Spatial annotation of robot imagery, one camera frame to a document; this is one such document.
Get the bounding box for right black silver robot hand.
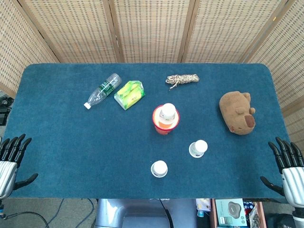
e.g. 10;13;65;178
260;136;304;209

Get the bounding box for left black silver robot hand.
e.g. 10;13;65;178
0;133;39;200

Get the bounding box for white paper cup fern print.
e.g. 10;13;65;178
189;139;209;159

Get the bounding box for white paper cup green flower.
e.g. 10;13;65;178
159;103;177;124

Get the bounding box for white paper cup blue flowers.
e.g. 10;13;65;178
150;160;169;178

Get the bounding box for orange instant noodle cup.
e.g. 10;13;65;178
152;104;181;136

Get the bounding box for black bag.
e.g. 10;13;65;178
265;213;295;228

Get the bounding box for teal product box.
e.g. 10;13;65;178
215;199;247;228

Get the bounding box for blue felt table mat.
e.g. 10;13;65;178
3;63;302;200

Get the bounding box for pink storage crate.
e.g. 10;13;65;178
210;199;266;228

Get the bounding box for brown capybara plush toy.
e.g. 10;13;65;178
218;91;257;136

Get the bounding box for colourful snack package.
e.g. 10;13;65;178
196;199;212;218

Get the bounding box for woven bamboo screen panel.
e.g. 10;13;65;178
11;0;124;64
0;0;60;98
109;0;197;64
239;0;304;167
181;0;295;64

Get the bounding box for clear plastic water bottle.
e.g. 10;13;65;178
83;73;123;110

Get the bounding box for grey robot torso base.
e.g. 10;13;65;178
95;199;198;228

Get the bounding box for green yellow tissue pack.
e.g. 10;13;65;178
114;80;146;111

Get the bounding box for black equipment with cables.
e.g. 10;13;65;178
0;90;15;126

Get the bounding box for black cable on torso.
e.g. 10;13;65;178
159;199;175;228

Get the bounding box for coiled beige rope bundle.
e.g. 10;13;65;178
165;74;200;90

